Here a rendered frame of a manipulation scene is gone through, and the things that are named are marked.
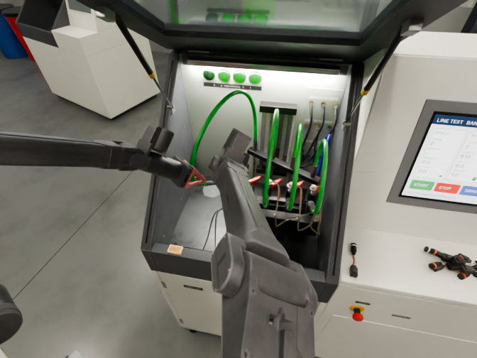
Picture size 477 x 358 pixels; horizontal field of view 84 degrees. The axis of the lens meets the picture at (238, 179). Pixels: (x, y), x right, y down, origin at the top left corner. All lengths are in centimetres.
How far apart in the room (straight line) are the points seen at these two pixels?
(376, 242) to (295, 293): 81
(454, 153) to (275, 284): 82
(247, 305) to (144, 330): 173
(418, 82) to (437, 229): 53
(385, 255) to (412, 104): 50
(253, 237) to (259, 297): 8
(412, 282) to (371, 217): 23
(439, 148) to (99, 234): 225
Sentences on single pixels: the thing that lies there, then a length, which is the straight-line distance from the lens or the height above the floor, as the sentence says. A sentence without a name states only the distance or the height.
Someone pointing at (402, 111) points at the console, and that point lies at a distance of 91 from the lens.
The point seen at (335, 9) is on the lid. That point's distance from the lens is 67.
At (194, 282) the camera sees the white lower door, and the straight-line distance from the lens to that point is 117.
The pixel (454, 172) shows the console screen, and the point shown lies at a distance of 105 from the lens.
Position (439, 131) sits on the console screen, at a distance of 97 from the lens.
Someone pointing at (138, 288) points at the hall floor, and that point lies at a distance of 209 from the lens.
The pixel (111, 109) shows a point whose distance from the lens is 368.
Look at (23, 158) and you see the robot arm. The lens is 60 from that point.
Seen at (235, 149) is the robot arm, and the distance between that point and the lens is 66.
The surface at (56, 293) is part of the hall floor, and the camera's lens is 232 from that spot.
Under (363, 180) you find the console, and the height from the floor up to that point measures 118.
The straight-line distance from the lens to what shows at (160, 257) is 106.
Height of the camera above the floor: 181
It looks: 45 degrees down
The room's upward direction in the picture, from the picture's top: 1 degrees counter-clockwise
